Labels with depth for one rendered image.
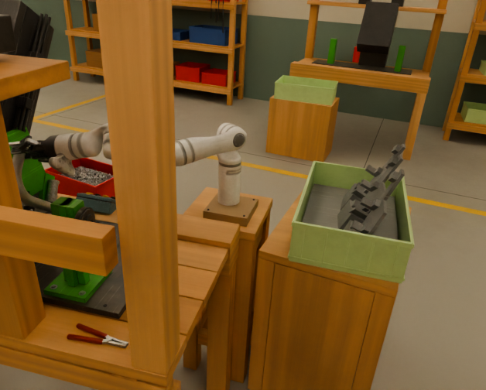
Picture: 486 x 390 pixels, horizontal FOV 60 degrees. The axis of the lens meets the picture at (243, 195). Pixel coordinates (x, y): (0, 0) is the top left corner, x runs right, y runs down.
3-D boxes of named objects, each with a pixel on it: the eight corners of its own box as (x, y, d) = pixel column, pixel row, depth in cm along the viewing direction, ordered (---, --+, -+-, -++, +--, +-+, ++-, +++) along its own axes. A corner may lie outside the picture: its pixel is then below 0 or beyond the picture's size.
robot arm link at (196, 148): (188, 169, 152) (176, 160, 159) (249, 148, 165) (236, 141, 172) (185, 145, 148) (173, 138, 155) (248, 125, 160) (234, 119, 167)
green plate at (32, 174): (31, 186, 145) (5, 127, 136) (50, 184, 142) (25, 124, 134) (7, 201, 135) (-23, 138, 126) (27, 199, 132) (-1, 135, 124)
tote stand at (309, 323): (291, 301, 255) (306, 183, 219) (379, 329, 237) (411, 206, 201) (247, 388, 199) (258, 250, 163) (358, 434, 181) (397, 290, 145)
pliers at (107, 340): (66, 339, 107) (65, 336, 107) (78, 325, 112) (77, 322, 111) (121, 354, 104) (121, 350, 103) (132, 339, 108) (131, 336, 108)
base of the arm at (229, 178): (220, 194, 182) (220, 158, 175) (241, 196, 181) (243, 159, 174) (215, 204, 174) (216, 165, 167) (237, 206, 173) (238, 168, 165)
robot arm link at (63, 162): (46, 165, 112) (66, 162, 110) (54, 128, 116) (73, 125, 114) (69, 178, 120) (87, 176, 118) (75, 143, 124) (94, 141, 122)
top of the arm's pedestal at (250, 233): (206, 193, 198) (206, 186, 197) (272, 206, 191) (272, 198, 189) (178, 227, 171) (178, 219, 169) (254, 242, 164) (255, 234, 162)
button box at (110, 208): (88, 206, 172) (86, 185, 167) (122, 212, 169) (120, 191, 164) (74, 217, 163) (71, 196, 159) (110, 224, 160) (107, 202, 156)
